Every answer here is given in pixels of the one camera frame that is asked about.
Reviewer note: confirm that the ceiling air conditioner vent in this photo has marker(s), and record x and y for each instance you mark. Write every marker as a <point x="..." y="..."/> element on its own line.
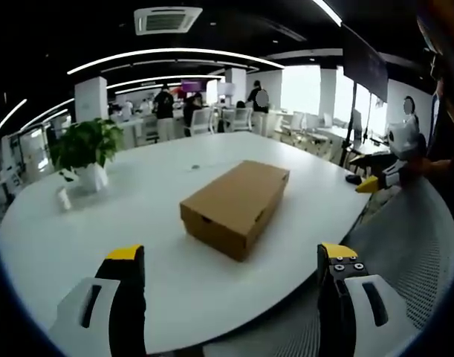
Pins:
<point x="167" y="19"/>

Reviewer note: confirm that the small white paper cup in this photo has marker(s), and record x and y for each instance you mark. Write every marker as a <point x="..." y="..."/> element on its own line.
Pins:
<point x="63" y="198"/>

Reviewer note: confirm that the small black object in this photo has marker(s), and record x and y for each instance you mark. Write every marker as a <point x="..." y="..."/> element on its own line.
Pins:
<point x="353" y="179"/>

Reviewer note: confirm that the grey mesh office chair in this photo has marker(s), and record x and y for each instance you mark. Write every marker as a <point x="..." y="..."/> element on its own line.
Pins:
<point x="360" y="282"/>

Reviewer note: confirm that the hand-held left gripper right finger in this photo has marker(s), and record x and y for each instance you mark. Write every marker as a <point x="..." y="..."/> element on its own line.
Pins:
<point x="345" y="301"/>

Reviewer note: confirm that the green potted plant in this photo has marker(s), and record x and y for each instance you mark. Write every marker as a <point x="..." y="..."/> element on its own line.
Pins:
<point x="86" y="143"/>

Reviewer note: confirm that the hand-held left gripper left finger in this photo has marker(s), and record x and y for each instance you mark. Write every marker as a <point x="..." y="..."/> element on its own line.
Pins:
<point x="115" y="297"/>

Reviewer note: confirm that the purple wall screen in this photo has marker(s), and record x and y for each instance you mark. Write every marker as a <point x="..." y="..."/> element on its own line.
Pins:
<point x="192" y="85"/>

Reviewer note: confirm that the white plant pot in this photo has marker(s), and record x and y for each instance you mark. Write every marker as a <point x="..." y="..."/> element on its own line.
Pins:
<point x="91" y="176"/>

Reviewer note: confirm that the white office chair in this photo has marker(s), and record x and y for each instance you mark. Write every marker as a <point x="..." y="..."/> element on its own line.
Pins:
<point x="201" y="122"/>
<point x="242" y="119"/>

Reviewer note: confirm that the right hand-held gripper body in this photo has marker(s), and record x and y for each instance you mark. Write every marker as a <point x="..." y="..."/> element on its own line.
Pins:
<point x="405" y="143"/>

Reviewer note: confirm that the large dark wall screen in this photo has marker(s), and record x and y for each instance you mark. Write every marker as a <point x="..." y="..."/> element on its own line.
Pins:
<point x="364" y="67"/>

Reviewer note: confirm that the brown cardboard shoe box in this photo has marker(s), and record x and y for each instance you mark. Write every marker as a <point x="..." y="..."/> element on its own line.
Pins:
<point x="236" y="204"/>

